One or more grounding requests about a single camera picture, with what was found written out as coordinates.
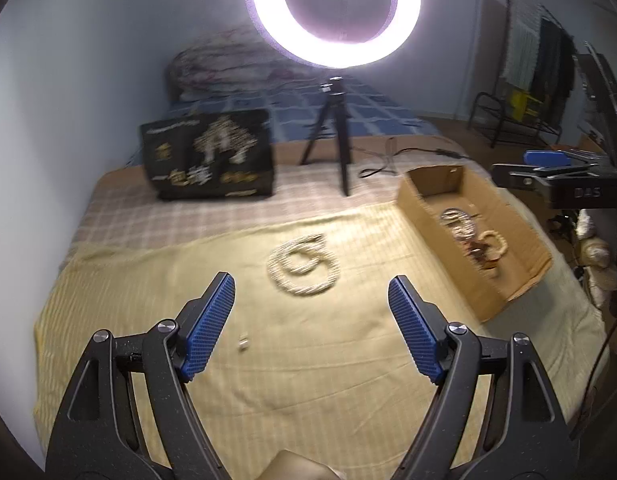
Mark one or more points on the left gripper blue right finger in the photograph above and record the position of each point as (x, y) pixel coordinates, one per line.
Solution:
(422, 326)

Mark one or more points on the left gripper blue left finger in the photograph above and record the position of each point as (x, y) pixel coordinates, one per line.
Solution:
(200, 323)

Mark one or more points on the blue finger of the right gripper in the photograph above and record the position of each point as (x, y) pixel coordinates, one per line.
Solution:
(546, 158)

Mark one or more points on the red strap wristwatch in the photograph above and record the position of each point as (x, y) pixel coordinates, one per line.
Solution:
(482, 254)

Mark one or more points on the white pearl necklace heart pile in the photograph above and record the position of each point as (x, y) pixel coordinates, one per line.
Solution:
(461, 226)

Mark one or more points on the right hand white glove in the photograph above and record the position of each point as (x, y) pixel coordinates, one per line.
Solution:
(597, 260)

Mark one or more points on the yellow box on rack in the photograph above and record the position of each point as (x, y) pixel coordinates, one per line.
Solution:
(524, 108)

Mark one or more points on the black clothes rack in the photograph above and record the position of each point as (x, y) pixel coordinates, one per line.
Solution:
(534, 78)

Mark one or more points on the brown cardboard box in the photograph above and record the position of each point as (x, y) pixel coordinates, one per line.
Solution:
(429, 194)

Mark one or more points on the striped hanging towel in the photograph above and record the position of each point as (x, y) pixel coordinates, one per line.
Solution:
(522, 44)

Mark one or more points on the yellow striped blanket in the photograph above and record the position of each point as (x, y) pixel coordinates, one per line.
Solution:
(328, 377)

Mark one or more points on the plaid beige bed sheet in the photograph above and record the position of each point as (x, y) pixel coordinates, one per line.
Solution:
(124, 210)

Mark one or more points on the black printed snack bag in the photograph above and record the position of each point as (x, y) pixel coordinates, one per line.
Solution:
(216, 155)

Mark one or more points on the floral pillow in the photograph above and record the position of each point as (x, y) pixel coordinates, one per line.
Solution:
(236, 60)

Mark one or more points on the white ring light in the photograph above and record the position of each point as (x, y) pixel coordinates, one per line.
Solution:
(336, 34)

